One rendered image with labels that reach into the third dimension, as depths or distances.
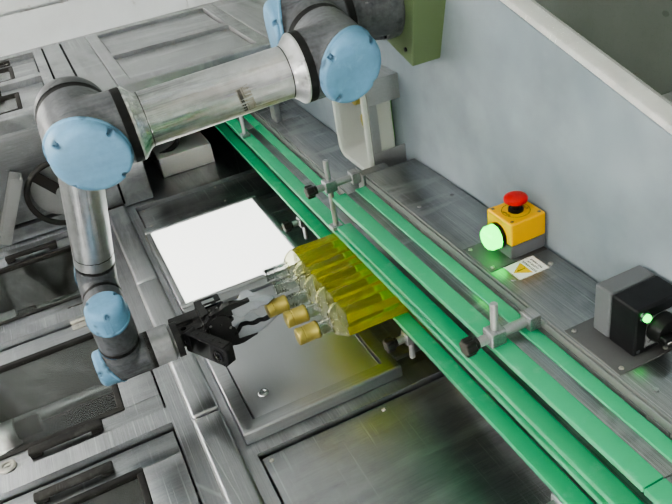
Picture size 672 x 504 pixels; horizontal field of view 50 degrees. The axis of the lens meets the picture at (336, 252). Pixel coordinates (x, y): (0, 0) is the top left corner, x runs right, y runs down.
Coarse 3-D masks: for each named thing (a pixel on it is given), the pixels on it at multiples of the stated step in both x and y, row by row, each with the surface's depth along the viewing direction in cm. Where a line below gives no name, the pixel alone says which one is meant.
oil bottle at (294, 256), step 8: (320, 240) 160; (328, 240) 160; (336, 240) 159; (296, 248) 159; (304, 248) 158; (312, 248) 158; (320, 248) 157; (328, 248) 157; (288, 256) 157; (296, 256) 156; (304, 256) 156; (288, 264) 156; (296, 264) 155; (288, 272) 157
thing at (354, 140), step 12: (336, 108) 169; (348, 108) 170; (360, 108) 171; (336, 120) 171; (348, 120) 171; (360, 120) 173; (348, 132) 173; (360, 132) 174; (348, 144) 174; (360, 144) 175; (348, 156) 172; (360, 156) 170; (372, 156) 160; (360, 168) 167
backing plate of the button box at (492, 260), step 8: (472, 248) 126; (480, 248) 126; (544, 248) 123; (472, 256) 124; (480, 256) 124; (488, 256) 123; (496, 256) 123; (504, 256) 123; (520, 256) 122; (528, 256) 122; (488, 264) 121; (496, 264) 121; (504, 264) 121
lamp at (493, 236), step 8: (496, 224) 121; (480, 232) 123; (488, 232) 120; (496, 232) 120; (504, 232) 120; (488, 240) 120; (496, 240) 120; (504, 240) 120; (488, 248) 122; (496, 248) 121
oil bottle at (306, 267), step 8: (336, 248) 156; (344, 248) 156; (312, 256) 155; (320, 256) 155; (328, 256) 154; (336, 256) 154; (344, 256) 153; (352, 256) 153; (304, 264) 153; (312, 264) 152; (320, 264) 152; (328, 264) 152; (336, 264) 152; (296, 272) 152; (304, 272) 151; (312, 272) 151; (304, 280) 151
